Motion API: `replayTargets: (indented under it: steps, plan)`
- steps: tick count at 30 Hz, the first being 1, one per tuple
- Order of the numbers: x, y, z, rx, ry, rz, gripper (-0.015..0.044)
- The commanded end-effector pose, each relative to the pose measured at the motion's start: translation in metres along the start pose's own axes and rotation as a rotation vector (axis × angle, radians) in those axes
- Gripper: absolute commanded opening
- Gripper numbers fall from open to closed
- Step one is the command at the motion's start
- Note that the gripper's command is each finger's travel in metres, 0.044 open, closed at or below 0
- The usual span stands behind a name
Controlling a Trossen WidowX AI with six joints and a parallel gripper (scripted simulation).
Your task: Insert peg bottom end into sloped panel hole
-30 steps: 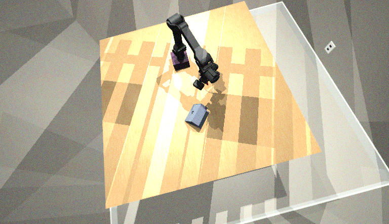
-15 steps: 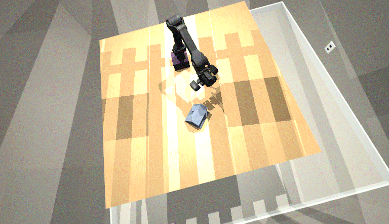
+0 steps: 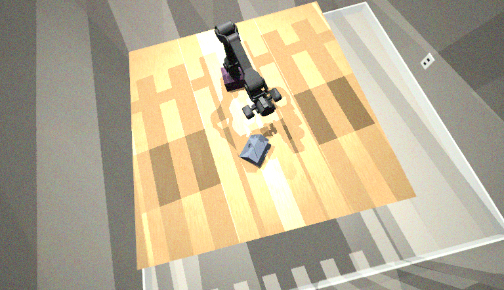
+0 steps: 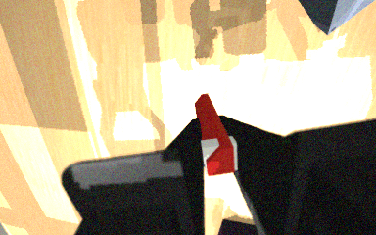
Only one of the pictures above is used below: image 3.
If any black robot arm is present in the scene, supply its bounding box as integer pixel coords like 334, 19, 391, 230
214, 19, 276, 117

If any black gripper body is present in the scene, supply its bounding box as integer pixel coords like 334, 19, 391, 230
242, 88, 282, 119

